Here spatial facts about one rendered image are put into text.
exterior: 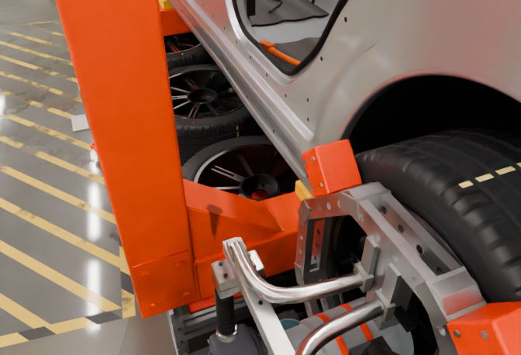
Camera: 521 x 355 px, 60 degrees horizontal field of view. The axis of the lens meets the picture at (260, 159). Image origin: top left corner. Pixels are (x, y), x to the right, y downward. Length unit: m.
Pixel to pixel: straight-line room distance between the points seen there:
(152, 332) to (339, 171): 1.28
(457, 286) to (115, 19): 0.66
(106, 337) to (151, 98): 1.26
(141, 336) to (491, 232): 1.51
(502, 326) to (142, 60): 0.67
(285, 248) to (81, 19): 0.82
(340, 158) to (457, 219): 0.25
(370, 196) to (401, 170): 0.07
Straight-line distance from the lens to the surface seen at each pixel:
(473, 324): 0.61
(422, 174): 0.73
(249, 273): 0.76
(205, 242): 1.19
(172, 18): 2.93
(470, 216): 0.68
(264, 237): 1.26
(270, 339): 0.73
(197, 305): 1.64
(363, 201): 0.73
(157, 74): 0.87
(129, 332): 1.95
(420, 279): 0.66
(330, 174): 0.82
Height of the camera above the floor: 1.60
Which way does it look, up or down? 37 degrees down
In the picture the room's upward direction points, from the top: straight up
